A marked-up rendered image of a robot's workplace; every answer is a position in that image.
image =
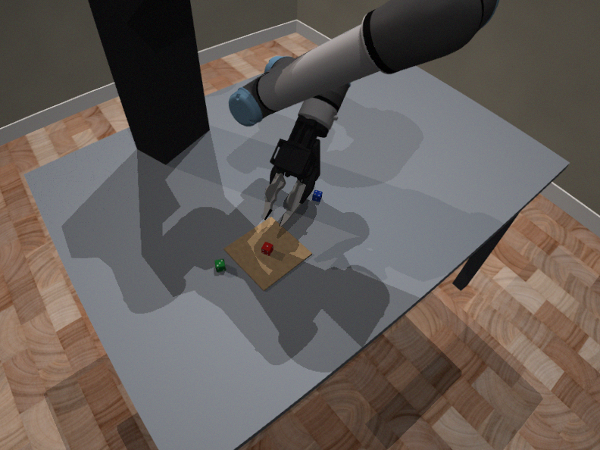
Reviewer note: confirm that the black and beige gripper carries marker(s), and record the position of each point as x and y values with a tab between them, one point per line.
292	159

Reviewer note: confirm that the red die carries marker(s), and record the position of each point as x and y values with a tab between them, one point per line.
267	248

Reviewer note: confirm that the green die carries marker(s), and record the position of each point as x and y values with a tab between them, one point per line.
220	265

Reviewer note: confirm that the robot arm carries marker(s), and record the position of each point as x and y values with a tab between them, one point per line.
397	35

